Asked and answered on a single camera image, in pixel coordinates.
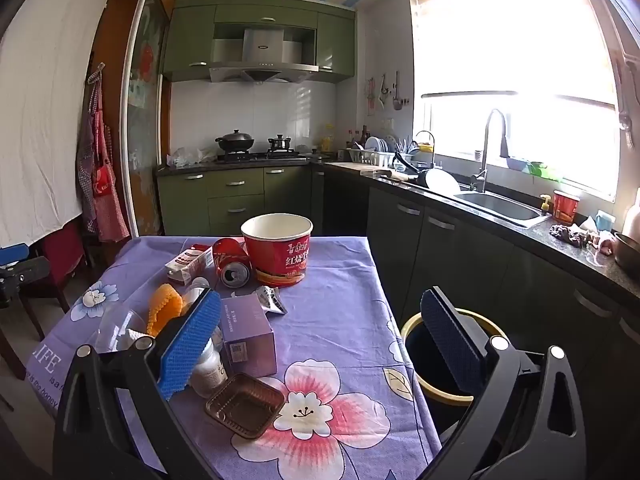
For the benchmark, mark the white cloth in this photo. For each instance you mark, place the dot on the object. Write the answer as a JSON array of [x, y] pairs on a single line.
[[134, 339]]

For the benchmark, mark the purple cardboard box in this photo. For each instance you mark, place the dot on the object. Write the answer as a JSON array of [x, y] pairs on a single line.
[[245, 325]]

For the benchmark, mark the white hanging sheet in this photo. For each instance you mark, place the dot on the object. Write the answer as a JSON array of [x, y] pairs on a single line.
[[40, 110]]

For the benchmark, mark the dark rag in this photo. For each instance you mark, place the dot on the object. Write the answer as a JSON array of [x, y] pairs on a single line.
[[567, 235]]

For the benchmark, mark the green wall cabinets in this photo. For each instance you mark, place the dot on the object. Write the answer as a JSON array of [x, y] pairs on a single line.
[[190, 35]]

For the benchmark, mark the purple plastic bowl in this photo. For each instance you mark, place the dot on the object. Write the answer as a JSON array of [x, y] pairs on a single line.
[[519, 165]]

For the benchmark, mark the black frying pan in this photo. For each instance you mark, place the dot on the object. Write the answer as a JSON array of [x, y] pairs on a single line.
[[407, 165]]

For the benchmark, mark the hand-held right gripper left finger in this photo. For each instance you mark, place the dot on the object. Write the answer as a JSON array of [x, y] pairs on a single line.
[[190, 345]]

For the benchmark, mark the wooden rolling pin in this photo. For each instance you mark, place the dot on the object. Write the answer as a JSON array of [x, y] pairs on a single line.
[[395, 175]]

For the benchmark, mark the steel pot with lid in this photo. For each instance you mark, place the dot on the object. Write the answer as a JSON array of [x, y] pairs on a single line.
[[280, 143]]

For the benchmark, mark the black stone countertop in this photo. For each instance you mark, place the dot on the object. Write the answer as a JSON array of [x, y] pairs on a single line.
[[545, 240]]

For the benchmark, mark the clear plastic cup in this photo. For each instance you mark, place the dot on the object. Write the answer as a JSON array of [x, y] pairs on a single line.
[[114, 325]]

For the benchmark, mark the sliding glass door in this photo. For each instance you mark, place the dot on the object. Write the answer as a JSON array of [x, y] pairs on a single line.
[[145, 110]]

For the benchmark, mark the steel range hood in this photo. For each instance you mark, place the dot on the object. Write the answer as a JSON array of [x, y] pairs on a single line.
[[262, 47]]

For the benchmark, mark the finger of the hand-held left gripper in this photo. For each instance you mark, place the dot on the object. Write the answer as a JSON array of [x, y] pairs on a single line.
[[27, 270], [12, 252]]

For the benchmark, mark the wooden cutting board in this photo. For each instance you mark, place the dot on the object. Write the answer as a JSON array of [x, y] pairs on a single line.
[[350, 165]]

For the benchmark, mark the pink cloth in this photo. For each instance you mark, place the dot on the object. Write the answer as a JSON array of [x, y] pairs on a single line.
[[607, 244]]

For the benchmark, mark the white plastic bag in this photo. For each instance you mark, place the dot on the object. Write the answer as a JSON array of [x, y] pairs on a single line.
[[187, 157]]

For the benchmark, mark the steel kitchen faucet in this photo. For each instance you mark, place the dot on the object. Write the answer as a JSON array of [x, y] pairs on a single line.
[[487, 130]]

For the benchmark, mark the brown plastic tray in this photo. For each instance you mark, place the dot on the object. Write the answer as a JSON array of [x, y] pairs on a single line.
[[240, 410]]

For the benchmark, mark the red soda can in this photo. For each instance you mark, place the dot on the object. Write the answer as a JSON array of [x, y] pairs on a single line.
[[227, 260]]

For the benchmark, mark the red checked apron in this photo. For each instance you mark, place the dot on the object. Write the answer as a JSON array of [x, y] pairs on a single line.
[[107, 200]]

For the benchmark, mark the purple floral tablecloth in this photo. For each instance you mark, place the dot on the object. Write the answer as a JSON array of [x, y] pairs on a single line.
[[325, 340]]

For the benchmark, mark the white and red milk carton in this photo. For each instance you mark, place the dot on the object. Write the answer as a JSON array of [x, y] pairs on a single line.
[[185, 262]]

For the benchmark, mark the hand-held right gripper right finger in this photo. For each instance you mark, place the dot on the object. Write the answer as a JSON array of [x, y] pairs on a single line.
[[450, 340]]

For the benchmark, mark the black bin with yellow rim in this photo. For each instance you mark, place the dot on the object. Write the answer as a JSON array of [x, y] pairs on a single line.
[[427, 365]]

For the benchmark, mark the steel sink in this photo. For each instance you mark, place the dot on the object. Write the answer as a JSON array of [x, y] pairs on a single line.
[[500, 205]]

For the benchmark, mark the silver foil wrapper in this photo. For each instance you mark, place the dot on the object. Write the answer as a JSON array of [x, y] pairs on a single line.
[[270, 300]]

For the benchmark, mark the white plate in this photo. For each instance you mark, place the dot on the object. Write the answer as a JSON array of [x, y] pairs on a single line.
[[442, 180]]

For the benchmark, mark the red paper noodle bucket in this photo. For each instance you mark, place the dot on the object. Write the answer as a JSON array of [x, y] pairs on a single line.
[[280, 255]]

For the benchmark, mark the wooden chair with red cloth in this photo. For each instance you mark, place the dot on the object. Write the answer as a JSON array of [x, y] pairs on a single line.
[[62, 255]]

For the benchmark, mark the hanging pink utensil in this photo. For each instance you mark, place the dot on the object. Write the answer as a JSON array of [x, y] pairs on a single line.
[[371, 95]]

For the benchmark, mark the metal bowl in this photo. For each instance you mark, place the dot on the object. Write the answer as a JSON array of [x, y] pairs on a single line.
[[627, 252]]

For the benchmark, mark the yellow oil bottle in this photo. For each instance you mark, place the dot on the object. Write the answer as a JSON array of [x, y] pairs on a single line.
[[327, 144]]

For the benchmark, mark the kitchen window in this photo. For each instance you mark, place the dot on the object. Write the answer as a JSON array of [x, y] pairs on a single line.
[[550, 130]]

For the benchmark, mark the dark base cabinets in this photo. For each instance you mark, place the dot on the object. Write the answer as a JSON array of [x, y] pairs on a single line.
[[450, 250]]

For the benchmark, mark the red paper cup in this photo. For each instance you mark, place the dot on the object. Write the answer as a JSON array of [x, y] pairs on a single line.
[[566, 207]]

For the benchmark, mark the black wok with lid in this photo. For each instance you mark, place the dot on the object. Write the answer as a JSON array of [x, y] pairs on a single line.
[[234, 142]]

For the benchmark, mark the black gas stove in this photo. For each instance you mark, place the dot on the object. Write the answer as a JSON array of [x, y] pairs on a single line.
[[260, 156]]

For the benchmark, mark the hanging metal ladle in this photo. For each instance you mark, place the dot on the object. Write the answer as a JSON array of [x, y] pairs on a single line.
[[396, 100]]

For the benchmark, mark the window blind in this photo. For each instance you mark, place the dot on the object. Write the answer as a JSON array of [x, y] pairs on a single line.
[[500, 35]]

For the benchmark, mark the white dish rack with dishes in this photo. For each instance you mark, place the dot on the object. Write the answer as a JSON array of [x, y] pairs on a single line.
[[370, 157]]

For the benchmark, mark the light blue cup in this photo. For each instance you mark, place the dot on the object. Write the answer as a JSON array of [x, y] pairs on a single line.
[[605, 221]]

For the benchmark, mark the green base cabinets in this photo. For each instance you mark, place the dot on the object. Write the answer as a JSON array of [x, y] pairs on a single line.
[[180, 205]]

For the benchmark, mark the white plastic bottle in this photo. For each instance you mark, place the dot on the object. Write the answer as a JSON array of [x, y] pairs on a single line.
[[210, 370]]

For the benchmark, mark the dark sauce bottle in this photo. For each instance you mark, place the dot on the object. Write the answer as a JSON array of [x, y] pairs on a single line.
[[365, 137]]

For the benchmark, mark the clear bottle with white cap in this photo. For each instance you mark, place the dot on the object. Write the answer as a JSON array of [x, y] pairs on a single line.
[[199, 284]]

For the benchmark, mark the white jug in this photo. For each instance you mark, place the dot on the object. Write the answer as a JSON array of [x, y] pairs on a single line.
[[632, 215]]

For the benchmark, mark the hanging metal spatula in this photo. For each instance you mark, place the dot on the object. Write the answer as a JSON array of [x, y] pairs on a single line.
[[383, 90]]

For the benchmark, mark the green plastic container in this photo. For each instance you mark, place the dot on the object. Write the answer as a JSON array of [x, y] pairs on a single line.
[[545, 171]]

